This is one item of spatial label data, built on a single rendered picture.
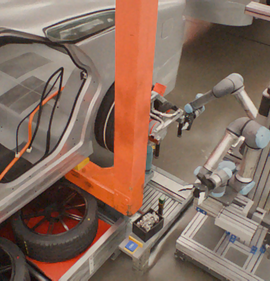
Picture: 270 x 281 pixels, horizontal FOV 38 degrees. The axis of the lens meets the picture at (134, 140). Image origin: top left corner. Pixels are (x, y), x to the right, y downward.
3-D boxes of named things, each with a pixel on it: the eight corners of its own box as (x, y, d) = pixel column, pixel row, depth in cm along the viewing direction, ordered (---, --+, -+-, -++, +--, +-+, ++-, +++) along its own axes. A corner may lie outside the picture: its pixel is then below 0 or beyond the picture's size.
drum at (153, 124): (146, 125, 339) (147, 112, 330) (167, 136, 330) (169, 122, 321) (136, 134, 330) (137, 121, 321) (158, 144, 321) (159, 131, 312)
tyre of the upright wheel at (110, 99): (149, 86, 368) (116, 65, 309) (170, 95, 358) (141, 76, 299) (119, 150, 373) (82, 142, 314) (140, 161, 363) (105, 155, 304)
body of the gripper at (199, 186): (201, 202, 224) (215, 192, 230) (202, 191, 219) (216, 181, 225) (191, 196, 229) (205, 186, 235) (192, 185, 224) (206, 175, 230)
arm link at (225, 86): (228, 95, 294) (187, 117, 334) (236, 89, 301) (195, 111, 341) (220, 81, 294) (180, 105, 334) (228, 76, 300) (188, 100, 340)
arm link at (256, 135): (236, 179, 275) (254, 116, 239) (253, 191, 266) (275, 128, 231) (225, 187, 268) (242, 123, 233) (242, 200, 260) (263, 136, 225)
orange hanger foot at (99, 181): (77, 166, 335) (75, 135, 313) (127, 195, 312) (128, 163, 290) (63, 177, 324) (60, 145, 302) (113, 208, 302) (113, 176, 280)
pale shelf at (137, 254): (151, 212, 314) (152, 209, 312) (169, 222, 306) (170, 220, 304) (118, 248, 287) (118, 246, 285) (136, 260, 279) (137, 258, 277)
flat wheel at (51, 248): (40, 187, 348) (38, 168, 333) (110, 209, 333) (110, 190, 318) (-4, 247, 300) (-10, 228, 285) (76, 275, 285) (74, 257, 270)
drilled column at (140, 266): (138, 261, 327) (141, 230, 300) (148, 268, 323) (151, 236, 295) (131, 270, 321) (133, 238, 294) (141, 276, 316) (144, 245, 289)
